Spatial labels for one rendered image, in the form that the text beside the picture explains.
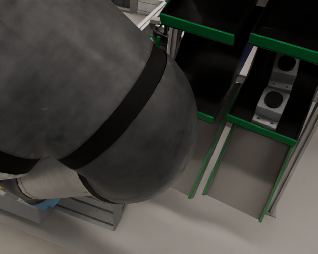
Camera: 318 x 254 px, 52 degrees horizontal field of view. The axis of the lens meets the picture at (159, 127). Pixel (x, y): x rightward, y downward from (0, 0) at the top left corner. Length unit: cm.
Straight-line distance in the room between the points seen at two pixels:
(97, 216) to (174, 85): 62
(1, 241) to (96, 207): 23
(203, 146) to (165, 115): 53
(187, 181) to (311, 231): 38
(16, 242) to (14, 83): 68
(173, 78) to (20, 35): 10
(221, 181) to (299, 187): 36
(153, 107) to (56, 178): 22
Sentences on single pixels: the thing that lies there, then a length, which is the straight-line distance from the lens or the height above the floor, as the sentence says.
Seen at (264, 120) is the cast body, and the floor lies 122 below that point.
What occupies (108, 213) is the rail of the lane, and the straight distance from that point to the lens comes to 78.
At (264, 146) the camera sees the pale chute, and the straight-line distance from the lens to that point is 75.
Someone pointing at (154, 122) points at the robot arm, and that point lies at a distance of 21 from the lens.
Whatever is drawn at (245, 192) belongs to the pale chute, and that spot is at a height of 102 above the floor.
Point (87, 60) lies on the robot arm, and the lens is 19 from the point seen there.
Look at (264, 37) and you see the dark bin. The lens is 54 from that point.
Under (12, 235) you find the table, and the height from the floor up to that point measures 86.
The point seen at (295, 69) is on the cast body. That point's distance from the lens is 64.
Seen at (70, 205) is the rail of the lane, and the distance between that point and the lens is 83.
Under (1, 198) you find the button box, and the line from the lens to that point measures 82.
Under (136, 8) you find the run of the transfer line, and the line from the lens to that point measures 199.
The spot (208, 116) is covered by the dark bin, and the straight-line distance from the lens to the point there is 60.
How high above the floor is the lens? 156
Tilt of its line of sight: 40 degrees down
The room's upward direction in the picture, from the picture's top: 7 degrees clockwise
